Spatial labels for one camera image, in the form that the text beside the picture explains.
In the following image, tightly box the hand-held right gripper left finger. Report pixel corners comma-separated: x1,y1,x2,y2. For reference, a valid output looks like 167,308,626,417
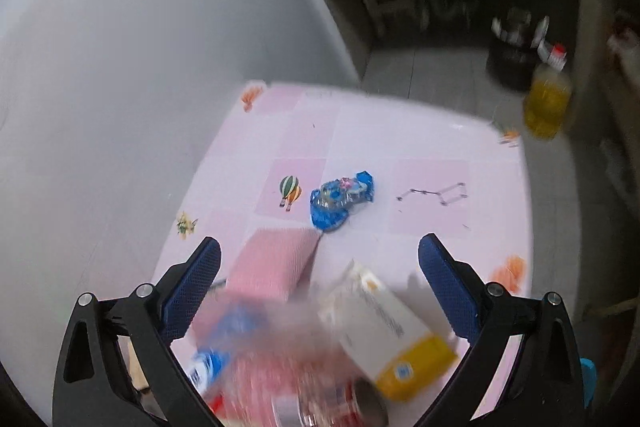
52,236,223,427

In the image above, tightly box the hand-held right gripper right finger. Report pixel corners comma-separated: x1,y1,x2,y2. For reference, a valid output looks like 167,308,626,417
417,233,586,427

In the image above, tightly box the white and yellow carton box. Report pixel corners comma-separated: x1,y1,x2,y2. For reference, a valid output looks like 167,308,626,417
320,259,460,403

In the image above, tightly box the blue and white toothpaste box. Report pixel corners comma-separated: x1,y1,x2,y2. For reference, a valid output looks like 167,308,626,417
190,302,266,395

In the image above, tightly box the silver drink can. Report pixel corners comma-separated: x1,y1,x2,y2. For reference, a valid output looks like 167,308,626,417
220,347,391,427

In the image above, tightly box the blue plastic basket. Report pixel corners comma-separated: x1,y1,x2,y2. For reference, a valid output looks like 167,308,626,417
579,357,598,410

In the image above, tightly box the crumpled blue plastic wrapper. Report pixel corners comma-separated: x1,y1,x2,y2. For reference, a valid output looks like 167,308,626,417
309,169,376,234

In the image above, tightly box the wooden stick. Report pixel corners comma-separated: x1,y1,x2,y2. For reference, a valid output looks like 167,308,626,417
582,289,638,320

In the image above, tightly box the yellow cooking oil bottle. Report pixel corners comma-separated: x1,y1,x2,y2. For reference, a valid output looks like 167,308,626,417
522,43,573,142

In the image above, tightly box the dark ceramic jar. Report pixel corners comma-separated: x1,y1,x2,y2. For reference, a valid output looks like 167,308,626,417
486,7,546,92

